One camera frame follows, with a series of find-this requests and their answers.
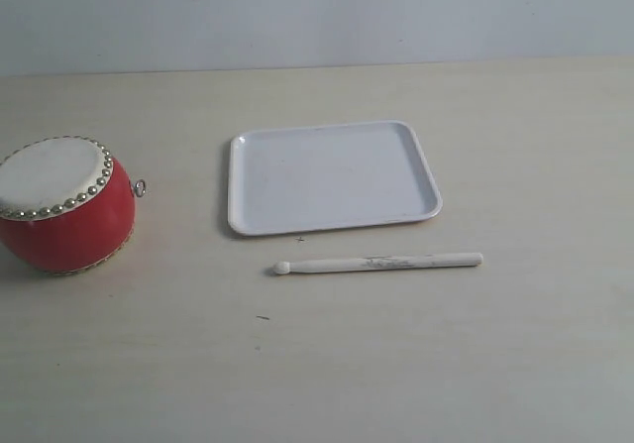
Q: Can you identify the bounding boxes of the white wooden drumstick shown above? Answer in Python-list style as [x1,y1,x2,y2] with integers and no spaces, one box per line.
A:
[272,253,483,276]

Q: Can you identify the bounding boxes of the red small drum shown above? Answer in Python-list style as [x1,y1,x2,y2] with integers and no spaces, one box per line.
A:
[1,136,147,275]

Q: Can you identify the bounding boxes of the white plastic tray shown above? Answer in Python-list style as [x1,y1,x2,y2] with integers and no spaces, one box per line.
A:
[227,120,443,236]

